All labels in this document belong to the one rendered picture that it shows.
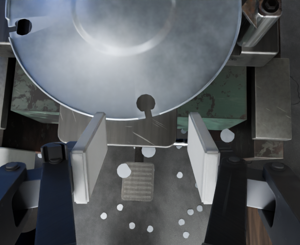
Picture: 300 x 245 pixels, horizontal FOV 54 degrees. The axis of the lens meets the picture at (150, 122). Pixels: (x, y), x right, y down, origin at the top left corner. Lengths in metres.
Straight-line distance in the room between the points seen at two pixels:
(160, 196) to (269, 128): 0.68
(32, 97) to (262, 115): 0.38
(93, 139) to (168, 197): 0.97
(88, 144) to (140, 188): 0.81
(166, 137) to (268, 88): 0.25
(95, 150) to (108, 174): 0.96
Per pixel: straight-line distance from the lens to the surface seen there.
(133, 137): 0.34
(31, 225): 1.22
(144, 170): 0.96
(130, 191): 0.96
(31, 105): 0.53
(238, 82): 0.52
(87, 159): 0.15
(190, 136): 0.20
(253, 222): 0.83
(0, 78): 0.56
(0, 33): 0.52
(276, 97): 0.54
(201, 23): 0.39
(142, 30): 0.37
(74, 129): 0.36
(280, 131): 0.53
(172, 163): 1.12
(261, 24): 0.41
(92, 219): 1.16
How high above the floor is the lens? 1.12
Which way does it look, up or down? 81 degrees down
